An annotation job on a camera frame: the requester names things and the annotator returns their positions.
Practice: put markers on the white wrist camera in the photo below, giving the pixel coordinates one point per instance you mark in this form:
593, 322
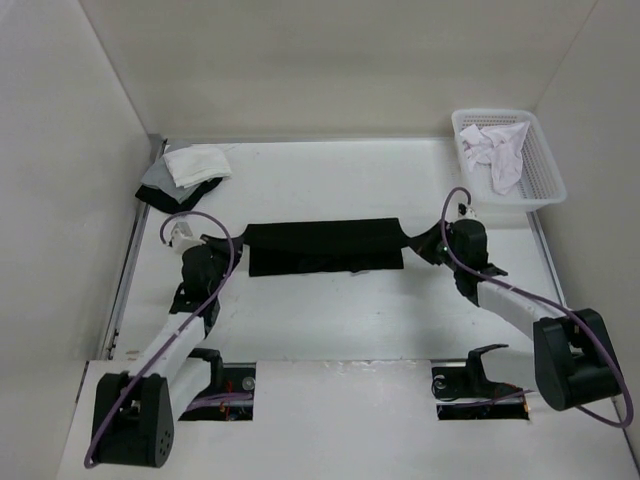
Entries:
466, 212
182, 237

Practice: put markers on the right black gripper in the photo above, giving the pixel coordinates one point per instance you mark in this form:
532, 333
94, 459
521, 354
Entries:
449, 229

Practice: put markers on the folded grey tank top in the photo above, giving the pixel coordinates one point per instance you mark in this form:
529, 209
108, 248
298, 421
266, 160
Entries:
159, 177

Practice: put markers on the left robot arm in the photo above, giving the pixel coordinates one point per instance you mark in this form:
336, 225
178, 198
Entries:
135, 411

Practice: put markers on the black tank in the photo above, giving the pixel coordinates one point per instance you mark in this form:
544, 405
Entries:
163, 202
354, 246

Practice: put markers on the folded black tank top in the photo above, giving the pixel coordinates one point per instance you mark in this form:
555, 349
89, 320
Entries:
163, 202

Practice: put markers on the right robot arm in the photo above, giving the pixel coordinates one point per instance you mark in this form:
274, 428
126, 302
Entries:
574, 363

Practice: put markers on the white tank top in basket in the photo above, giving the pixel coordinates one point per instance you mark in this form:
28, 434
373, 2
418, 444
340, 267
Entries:
500, 149

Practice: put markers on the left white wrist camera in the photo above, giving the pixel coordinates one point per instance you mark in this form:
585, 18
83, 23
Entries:
182, 237

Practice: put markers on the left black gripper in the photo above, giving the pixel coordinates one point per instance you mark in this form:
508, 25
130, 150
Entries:
224, 248

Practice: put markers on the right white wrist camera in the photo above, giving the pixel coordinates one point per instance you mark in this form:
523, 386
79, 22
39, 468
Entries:
466, 212

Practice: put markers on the white plastic basket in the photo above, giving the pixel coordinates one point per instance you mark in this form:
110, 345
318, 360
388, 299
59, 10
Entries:
540, 183

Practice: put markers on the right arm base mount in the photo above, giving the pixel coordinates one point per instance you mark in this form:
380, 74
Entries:
464, 392

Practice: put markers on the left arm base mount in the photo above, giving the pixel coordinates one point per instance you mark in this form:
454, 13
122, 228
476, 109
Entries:
229, 396

